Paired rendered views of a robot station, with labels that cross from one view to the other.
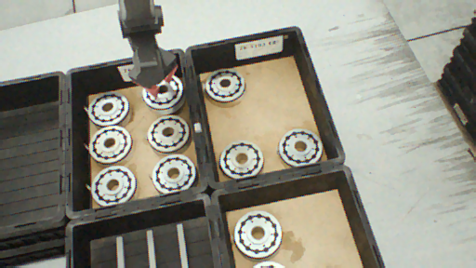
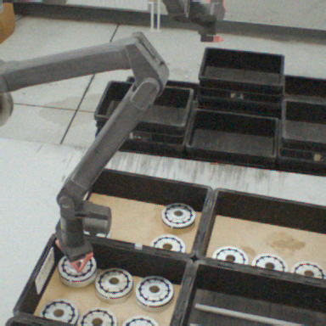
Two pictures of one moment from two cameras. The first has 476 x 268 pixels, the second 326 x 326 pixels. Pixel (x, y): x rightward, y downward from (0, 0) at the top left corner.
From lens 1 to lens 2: 1.31 m
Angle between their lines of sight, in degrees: 46
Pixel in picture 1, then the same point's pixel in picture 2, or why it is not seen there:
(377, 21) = (77, 154)
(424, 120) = (177, 171)
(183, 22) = not seen: outside the picture
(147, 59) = (103, 210)
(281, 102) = (128, 215)
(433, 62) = not seen: hidden behind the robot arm
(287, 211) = (218, 244)
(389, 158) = not seen: hidden behind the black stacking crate
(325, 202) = (222, 224)
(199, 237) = (210, 300)
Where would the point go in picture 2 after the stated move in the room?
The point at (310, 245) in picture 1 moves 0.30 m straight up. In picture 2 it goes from (248, 243) to (260, 164)
